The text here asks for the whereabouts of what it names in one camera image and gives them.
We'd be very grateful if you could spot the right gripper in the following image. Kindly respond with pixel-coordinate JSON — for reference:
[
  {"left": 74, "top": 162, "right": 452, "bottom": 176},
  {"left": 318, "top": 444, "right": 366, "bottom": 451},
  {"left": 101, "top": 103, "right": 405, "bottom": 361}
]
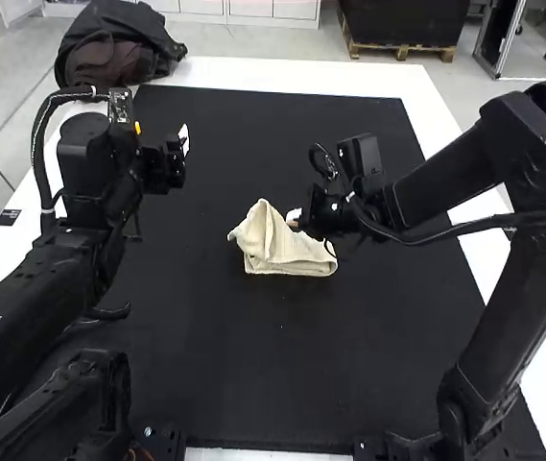
[{"left": 285, "top": 183, "right": 358, "bottom": 237}]

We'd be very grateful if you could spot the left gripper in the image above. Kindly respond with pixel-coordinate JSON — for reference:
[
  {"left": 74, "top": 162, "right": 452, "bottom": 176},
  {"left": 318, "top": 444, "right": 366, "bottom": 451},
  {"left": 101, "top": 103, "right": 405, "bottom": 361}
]
[{"left": 139, "top": 123, "right": 193, "bottom": 196}]

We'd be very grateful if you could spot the pale towel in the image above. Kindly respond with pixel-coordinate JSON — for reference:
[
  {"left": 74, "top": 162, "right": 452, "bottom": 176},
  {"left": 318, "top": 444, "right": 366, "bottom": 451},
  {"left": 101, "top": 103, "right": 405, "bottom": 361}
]
[{"left": 226, "top": 197, "right": 340, "bottom": 279}]

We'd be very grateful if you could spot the black jacket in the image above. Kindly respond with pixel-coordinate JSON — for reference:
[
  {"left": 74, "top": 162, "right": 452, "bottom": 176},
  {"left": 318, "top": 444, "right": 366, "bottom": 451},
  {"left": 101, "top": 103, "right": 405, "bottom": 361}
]
[{"left": 53, "top": 0, "right": 189, "bottom": 90}]

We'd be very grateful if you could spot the black mat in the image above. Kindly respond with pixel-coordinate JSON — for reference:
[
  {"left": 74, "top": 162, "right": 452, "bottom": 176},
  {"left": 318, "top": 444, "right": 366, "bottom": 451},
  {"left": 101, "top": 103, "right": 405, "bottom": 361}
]
[{"left": 59, "top": 85, "right": 546, "bottom": 458}]

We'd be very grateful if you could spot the grey cupboard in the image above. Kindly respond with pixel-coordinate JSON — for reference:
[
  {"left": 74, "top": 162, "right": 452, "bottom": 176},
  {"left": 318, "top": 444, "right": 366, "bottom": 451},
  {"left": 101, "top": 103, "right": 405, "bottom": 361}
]
[{"left": 41, "top": 0, "right": 323, "bottom": 31}]

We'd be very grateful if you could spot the wooden pallet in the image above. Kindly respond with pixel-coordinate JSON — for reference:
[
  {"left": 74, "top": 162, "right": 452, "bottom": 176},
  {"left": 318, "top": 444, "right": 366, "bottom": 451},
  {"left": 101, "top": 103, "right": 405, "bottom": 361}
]
[{"left": 336, "top": 3, "right": 459, "bottom": 64}]

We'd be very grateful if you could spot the black crate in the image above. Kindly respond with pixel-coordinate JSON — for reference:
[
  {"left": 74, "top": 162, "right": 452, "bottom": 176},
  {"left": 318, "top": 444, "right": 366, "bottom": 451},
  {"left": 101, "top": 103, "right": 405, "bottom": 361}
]
[{"left": 338, "top": 0, "right": 471, "bottom": 48}]

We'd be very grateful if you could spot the black flight case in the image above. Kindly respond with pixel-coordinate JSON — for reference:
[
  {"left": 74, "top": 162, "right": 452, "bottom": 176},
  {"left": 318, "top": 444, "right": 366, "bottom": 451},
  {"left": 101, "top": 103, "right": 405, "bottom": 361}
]
[{"left": 471, "top": 0, "right": 529, "bottom": 82}]

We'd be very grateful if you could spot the black cable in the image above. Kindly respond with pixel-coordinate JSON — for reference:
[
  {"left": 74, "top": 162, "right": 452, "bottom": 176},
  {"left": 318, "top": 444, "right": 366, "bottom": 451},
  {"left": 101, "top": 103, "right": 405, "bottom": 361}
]
[
  {"left": 348, "top": 191, "right": 523, "bottom": 247},
  {"left": 29, "top": 85, "right": 111, "bottom": 220},
  {"left": 307, "top": 142, "right": 340, "bottom": 182}
]

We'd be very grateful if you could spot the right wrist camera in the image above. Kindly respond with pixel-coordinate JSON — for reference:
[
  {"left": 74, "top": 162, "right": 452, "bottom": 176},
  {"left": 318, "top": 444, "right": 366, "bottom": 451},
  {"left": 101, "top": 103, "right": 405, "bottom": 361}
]
[{"left": 336, "top": 133, "right": 386, "bottom": 180}]

